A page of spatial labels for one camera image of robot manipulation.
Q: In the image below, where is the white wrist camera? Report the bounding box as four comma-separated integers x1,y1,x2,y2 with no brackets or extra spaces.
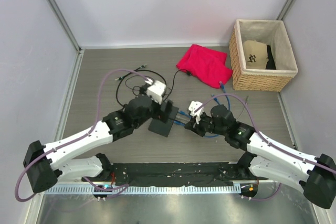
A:
188,101,204,124
145,79,166,104

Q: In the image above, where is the beige baseball cap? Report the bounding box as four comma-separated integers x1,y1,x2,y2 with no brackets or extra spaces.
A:
243,40,268,70

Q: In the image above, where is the black power adapter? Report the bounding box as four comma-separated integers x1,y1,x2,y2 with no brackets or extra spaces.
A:
139,83,150,95

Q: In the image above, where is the red cloth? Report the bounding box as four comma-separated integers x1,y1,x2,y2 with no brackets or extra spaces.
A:
176,44,233,89

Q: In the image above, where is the black network switch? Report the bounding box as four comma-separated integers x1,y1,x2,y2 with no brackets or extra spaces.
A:
148,105,178,137

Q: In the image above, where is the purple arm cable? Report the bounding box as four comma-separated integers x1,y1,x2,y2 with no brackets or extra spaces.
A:
14,69,155,202
194,93,336,201

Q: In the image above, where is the black item in basket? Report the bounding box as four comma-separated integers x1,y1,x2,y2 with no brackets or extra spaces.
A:
266,45,276,70

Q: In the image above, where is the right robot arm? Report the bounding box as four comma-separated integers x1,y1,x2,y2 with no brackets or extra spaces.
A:
185,101,335,209

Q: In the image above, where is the wicker basket with liner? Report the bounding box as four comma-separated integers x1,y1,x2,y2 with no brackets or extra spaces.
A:
229,19,298,92

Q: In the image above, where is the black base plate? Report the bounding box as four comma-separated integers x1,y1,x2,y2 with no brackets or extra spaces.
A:
89,162,257,187

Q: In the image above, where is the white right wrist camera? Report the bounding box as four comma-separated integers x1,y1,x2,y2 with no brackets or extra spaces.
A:
188,101,204,124

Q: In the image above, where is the black ethernet cable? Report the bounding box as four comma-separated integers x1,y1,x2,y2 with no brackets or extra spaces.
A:
114,63,169,108

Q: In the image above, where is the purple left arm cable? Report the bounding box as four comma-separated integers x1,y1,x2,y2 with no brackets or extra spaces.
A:
14,69,155,202

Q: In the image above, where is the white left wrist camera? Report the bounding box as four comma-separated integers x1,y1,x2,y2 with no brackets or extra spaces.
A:
145,79,166,104

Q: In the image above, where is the white slotted cable duct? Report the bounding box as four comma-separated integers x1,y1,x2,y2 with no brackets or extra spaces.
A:
45,183,241,195

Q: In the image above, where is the black power cable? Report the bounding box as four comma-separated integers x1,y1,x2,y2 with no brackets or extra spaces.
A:
124,69,191,101

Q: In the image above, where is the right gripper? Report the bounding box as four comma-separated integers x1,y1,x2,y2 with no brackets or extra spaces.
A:
186,111,227,137

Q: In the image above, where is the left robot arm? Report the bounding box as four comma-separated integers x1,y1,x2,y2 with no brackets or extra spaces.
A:
23,95,178,194

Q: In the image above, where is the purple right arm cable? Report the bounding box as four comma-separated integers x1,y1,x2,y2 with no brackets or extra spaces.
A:
194,93,336,201

